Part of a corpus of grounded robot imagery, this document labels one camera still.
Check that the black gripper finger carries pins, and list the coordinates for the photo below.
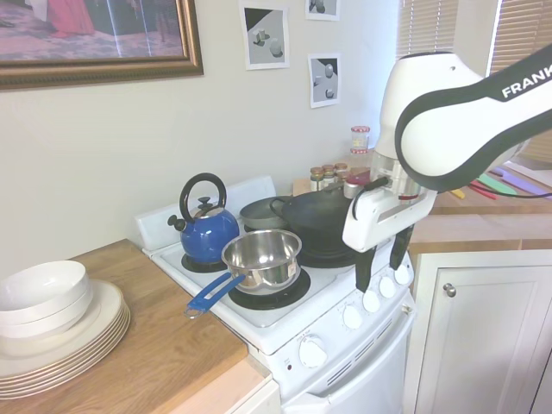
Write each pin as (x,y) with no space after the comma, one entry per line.
(364,269)
(399,252)

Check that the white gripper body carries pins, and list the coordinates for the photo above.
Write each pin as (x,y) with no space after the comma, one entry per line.
(371,224)

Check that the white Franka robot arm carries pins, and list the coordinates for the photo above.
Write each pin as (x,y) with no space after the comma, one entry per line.
(431,142)

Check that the black stove burner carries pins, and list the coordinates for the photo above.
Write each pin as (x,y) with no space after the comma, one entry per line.
(323,259)
(192,265)
(276,302)

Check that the white electric stove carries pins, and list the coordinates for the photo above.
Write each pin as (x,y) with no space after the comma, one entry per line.
(276,319)

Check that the black wok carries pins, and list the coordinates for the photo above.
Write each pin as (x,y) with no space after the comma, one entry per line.
(315,215)

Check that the spice jar with copper lid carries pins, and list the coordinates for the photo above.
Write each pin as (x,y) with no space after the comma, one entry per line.
(328,174)
(341,170)
(317,179)

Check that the silver cabinet knob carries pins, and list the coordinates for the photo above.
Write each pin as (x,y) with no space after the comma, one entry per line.
(449,290)

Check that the glass jar with red lid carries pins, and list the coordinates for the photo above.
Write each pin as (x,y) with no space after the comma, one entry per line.
(360,139)
(360,157)

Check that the yellow knife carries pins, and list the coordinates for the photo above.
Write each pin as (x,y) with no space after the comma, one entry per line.
(458,194)

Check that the large white oven knob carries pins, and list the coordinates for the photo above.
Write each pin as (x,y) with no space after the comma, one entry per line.
(312,353)

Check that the red knife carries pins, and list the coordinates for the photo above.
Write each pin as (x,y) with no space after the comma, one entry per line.
(483,190)

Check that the grey frying pan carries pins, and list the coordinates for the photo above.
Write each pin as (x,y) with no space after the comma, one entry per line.
(259,213)

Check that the white cabinet door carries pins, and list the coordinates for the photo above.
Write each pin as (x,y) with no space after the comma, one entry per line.
(474,345)

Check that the purple knife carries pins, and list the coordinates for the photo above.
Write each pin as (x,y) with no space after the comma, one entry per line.
(526,177)

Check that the medium grey shapes paper print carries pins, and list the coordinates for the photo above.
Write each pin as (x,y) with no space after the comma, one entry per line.
(324,82)

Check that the cream base cabinet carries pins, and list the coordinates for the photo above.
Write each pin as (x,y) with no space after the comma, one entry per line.
(259,399)

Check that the large grey shapes paper print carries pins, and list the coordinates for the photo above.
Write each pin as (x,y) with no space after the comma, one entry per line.
(265,39)

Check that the small grey shapes paper print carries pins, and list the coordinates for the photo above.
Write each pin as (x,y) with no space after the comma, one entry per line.
(321,8)

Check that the white gold-rimmed plate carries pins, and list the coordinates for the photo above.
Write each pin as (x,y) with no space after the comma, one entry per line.
(43,379)
(43,375)
(103,312)
(43,387)
(43,384)
(43,371)

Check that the white bowl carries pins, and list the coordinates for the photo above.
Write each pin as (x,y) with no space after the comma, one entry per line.
(43,284)
(64,328)
(77,308)

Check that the gold framed painting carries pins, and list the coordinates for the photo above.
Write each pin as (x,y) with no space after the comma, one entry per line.
(86,34)

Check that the red grey wrist camera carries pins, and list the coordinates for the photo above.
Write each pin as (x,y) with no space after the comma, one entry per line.
(355,184)

